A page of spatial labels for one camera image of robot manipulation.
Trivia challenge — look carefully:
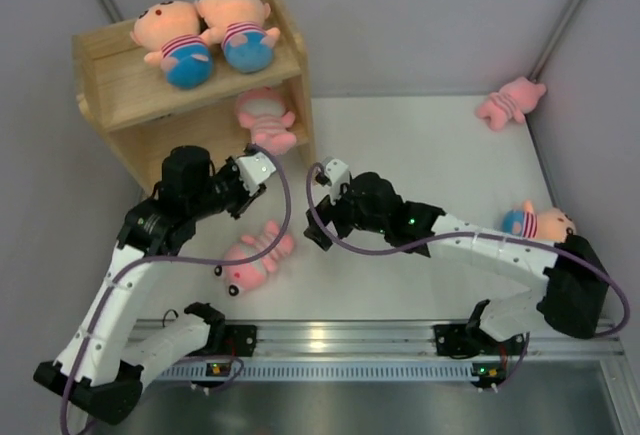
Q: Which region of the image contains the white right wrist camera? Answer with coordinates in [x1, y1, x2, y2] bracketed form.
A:
[316, 157, 351, 205]

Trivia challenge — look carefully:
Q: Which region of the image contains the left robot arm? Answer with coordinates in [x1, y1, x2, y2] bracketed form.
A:
[33, 145, 277, 425]

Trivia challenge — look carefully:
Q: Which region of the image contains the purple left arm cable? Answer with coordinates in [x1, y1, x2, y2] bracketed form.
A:
[58, 143, 292, 435]

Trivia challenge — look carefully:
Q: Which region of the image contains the wooden two-tier shelf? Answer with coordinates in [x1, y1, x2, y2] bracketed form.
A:
[71, 0, 316, 192]

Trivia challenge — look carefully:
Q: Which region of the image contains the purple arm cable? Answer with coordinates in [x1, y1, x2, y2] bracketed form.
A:
[304, 162, 631, 389]
[58, 143, 292, 435]

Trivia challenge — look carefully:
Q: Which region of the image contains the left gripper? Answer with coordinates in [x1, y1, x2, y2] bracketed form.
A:
[186, 156, 265, 222]

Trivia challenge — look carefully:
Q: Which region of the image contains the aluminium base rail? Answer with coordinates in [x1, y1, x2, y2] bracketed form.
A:
[155, 321, 624, 385]

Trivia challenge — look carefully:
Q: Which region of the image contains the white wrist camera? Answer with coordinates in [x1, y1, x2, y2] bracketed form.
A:
[235, 152, 277, 195]
[316, 157, 351, 205]

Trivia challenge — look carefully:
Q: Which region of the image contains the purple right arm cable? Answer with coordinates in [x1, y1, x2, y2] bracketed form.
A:
[304, 162, 631, 389]

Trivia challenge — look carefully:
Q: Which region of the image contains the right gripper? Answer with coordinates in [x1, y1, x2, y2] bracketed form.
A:
[306, 179, 388, 250]

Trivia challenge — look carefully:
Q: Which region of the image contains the boy plush doll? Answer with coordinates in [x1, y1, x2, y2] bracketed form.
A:
[130, 0, 214, 90]
[195, 0, 281, 74]
[500, 200, 577, 242]

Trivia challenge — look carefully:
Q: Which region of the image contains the pink frog plush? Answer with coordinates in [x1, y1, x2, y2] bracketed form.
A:
[213, 220, 295, 297]
[235, 87, 297, 155]
[474, 77, 547, 131]

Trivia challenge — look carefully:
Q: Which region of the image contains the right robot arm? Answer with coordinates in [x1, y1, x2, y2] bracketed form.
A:
[304, 166, 609, 352]

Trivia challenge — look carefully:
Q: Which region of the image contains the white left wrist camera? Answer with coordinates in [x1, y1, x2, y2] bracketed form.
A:
[235, 152, 277, 195]

